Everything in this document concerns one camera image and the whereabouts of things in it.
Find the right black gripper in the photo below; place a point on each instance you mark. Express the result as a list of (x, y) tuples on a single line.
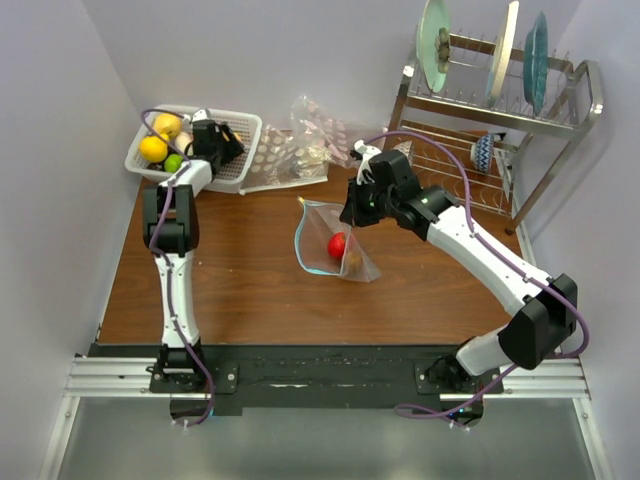
[(353, 214)]

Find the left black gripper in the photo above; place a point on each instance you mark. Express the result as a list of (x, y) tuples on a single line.
[(232, 147)]

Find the large red apple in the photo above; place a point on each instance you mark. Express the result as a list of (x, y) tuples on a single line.
[(336, 246)]

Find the brown kiwi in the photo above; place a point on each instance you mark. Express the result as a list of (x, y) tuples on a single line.
[(353, 261)]

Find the blue zip top bag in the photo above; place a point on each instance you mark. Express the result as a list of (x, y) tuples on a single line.
[(326, 246)]

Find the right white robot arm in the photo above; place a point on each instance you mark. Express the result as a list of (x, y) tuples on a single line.
[(539, 305)]

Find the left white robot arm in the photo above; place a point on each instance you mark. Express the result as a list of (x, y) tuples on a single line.
[(171, 233)]

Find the grey patterned bowl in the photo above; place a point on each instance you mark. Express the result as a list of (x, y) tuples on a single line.
[(406, 148)]

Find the white plastic basket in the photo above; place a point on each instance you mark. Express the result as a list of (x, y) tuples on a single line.
[(228, 179)]

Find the pile of spotted plastic bags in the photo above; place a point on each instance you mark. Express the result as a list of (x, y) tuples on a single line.
[(302, 154)]

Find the green lime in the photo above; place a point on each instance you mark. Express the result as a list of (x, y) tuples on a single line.
[(172, 163)]

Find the yellow apple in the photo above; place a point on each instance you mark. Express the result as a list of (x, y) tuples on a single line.
[(168, 124)]

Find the yellow pear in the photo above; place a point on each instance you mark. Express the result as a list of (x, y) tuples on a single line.
[(154, 149)]

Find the blue patterned bowl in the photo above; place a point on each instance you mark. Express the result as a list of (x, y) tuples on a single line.
[(482, 153)]

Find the steel dish rack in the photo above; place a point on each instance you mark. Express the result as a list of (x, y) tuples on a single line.
[(577, 105)]

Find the pale green plate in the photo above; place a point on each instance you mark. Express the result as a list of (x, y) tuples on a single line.
[(433, 44)]

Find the white cream plate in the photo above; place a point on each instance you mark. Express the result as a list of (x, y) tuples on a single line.
[(502, 55)]

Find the teal glass plate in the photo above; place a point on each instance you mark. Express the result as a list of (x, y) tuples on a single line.
[(535, 64)]

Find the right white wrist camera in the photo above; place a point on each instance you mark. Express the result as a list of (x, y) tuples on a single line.
[(364, 153)]

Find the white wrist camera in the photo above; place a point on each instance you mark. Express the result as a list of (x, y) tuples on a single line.
[(198, 115), (364, 153)]

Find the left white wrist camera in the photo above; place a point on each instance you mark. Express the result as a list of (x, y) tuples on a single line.
[(198, 115)]

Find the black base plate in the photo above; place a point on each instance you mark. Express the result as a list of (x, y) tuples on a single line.
[(312, 376)]

